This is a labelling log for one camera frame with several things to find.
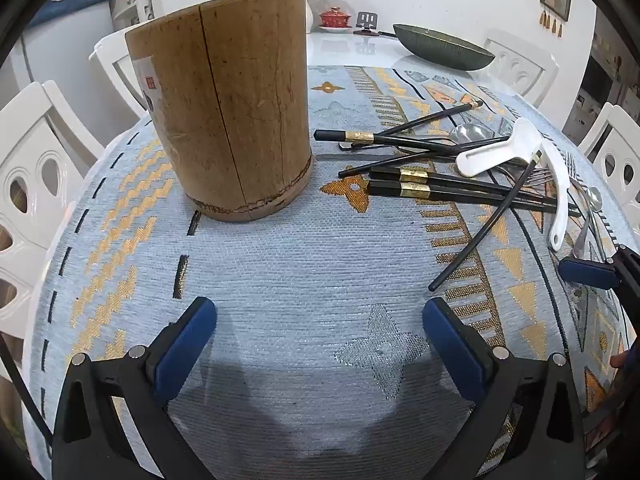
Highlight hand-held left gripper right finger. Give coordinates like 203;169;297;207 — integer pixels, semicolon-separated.
421;296;587;480

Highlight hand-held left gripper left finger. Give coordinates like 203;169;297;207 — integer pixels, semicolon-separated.
51;296;219;480

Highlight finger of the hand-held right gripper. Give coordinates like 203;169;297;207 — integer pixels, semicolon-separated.
558;245;640;306

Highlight small metal spoon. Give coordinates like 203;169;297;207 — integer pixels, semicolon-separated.
571;186;604;260

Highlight white ceramic spoon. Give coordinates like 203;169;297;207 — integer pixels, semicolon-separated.
520;125;573;253

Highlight metal fork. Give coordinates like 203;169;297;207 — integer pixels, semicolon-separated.
487;162;558;186
564;152;608;263

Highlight black chopstick gold band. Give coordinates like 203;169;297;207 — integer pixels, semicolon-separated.
366;181;583;218
314;129;458;153
369;167;558;207
428;150;544;292
372;101;485;140
338;135;511;178

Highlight white dotted rice paddle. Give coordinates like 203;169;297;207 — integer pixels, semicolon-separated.
455;117;545;179

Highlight large metal spoon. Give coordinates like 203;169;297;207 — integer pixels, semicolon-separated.
339;122;497;152

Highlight wooden utensil holder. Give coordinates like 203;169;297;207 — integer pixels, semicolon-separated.
124;0;315;222

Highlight blue patterned table mat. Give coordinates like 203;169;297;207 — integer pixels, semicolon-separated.
22;64;633;480

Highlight white wooden chair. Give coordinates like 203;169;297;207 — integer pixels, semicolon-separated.
482;27;560;108
0;80;106;361
577;101;640;196
89;22;151;118

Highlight hanging tassels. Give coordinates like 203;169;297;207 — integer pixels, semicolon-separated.
539;10;563;38

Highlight dark green bowl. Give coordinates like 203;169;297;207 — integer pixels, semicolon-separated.
392;23;496;72

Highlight white refrigerator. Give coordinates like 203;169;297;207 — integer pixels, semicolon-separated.
10;0;118;136

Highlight red lidded teacup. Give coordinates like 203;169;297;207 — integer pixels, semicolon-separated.
318;7;353;31

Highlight black cable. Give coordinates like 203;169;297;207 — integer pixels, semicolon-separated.
0;335;53;443

